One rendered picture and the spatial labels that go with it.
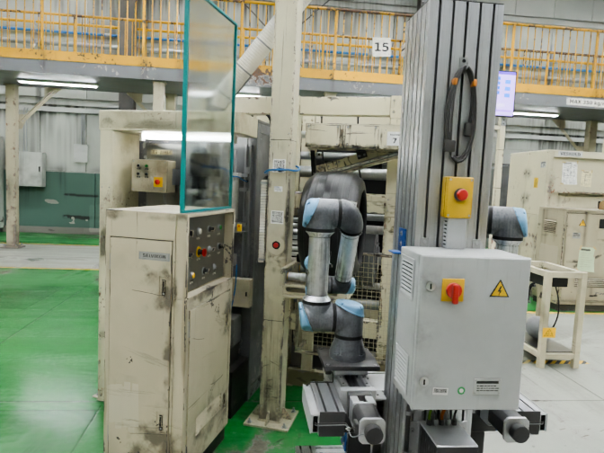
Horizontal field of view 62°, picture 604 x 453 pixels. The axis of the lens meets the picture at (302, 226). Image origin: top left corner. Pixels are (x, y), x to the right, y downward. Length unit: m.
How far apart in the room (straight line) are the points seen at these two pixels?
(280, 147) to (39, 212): 10.40
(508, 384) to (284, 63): 2.00
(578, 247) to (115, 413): 5.68
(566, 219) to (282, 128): 4.65
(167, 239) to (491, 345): 1.36
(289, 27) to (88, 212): 10.04
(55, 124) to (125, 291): 10.61
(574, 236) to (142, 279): 5.55
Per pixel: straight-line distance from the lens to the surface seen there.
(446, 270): 1.53
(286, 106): 2.87
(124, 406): 2.55
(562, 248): 6.83
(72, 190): 12.60
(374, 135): 3.02
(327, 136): 3.06
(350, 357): 2.07
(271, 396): 3.11
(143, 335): 2.38
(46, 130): 12.90
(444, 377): 1.62
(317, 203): 1.96
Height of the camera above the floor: 1.43
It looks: 5 degrees down
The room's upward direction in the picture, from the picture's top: 3 degrees clockwise
